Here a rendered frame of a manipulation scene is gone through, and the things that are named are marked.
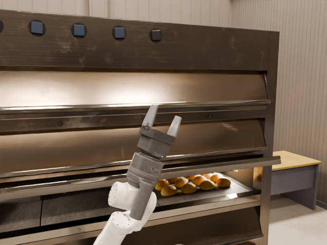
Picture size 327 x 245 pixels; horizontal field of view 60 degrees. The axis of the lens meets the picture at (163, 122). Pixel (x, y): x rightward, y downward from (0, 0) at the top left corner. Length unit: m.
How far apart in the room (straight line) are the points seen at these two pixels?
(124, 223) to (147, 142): 0.24
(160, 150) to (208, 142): 0.74
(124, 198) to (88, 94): 0.62
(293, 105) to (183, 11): 2.73
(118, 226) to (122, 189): 0.11
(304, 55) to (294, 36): 0.38
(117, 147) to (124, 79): 0.31
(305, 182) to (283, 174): 0.45
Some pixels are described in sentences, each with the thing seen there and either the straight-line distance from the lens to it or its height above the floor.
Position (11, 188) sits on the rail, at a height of 1.44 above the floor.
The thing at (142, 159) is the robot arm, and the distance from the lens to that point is 0.75.
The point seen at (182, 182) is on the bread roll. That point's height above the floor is 1.22.
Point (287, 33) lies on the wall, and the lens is 5.22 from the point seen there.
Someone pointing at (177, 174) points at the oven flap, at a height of 1.42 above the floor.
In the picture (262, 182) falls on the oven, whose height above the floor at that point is 1.25.
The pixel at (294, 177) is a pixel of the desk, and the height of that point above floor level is 0.53.
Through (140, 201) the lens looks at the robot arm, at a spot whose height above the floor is 1.53.
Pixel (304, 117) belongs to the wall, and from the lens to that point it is 4.89.
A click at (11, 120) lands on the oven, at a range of 1.29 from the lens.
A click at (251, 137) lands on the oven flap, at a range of 1.65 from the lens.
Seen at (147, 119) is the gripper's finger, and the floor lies 1.73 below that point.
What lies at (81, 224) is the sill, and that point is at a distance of 1.43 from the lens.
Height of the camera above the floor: 1.83
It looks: 8 degrees down
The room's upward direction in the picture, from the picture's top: straight up
